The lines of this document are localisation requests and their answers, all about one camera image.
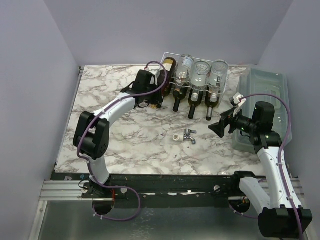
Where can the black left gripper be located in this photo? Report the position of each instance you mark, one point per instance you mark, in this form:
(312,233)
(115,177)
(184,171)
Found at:
(156,98)

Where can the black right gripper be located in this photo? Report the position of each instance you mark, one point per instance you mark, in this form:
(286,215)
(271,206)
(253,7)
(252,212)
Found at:
(230,122)

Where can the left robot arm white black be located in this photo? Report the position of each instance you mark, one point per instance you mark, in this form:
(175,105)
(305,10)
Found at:
(92,134)

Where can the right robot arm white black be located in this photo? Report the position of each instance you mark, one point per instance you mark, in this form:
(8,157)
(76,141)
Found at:
(280,212)

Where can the green bottle silver neck rightmost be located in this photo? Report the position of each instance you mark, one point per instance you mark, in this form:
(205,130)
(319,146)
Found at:
(212,100)

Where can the green bottle silver neck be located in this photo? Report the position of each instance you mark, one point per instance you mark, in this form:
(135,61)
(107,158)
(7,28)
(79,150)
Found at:
(167,88)
(212,100)

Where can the green bottle silver neck leftmost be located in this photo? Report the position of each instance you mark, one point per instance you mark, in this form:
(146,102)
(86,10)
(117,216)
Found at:
(167,88)

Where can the dark bottle black neck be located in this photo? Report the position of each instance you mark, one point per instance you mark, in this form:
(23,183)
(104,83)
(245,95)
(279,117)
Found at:
(179,94)
(194,100)

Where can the clear bottle dark cork stopper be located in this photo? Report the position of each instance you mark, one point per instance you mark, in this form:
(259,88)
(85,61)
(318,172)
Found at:
(183,71)

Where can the clear bottle silver stopper right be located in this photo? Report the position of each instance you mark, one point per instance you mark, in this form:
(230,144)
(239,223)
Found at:
(217,79)

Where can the clear bottle silver stopper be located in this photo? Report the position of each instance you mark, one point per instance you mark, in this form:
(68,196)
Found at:
(198,82)
(217,79)

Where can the clear bottle silver stopper middle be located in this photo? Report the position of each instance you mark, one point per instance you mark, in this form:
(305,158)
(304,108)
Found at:
(198,82)

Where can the chrome faucet with white fitting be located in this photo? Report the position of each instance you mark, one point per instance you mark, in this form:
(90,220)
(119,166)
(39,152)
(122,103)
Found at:
(186,136)

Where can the clear plastic storage box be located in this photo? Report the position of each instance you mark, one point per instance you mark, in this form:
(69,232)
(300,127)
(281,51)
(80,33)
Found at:
(267,84)

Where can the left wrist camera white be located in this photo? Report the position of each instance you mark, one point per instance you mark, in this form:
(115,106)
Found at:
(156,73)

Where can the white wire wine rack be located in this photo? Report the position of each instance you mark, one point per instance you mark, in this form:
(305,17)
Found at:
(175,58)

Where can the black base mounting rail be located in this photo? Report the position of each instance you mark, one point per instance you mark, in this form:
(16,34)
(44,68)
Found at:
(157,191)

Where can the aluminium extrusion rail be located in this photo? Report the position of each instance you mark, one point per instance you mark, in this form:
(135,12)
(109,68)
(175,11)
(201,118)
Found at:
(61,190)

